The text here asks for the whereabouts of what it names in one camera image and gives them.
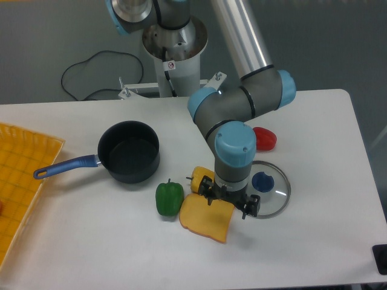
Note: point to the white metal mounting bracket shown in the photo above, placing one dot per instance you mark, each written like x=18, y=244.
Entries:
x=144, y=89

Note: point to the yellow woven tray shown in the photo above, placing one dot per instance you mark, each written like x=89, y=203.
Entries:
x=22, y=152

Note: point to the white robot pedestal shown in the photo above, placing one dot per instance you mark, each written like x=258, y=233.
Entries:
x=176, y=56

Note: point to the glass pot lid blue knob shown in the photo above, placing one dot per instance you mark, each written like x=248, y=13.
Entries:
x=271, y=184

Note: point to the black device at table edge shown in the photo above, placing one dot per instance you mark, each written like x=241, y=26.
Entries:
x=380, y=252

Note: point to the yellow bell pepper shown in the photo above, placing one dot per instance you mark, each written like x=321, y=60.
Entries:
x=196, y=177

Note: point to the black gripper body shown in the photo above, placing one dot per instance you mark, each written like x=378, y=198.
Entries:
x=236, y=197

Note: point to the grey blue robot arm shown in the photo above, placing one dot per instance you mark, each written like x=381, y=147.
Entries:
x=221, y=117

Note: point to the red bell pepper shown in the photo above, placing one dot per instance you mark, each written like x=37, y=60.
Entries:
x=265, y=139

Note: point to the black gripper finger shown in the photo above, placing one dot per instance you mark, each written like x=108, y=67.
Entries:
x=250, y=206
x=205, y=189

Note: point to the green bell pepper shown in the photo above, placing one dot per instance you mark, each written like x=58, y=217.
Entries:
x=169, y=197

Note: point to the black saucepan blue handle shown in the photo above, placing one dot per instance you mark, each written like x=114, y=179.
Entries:
x=128, y=150

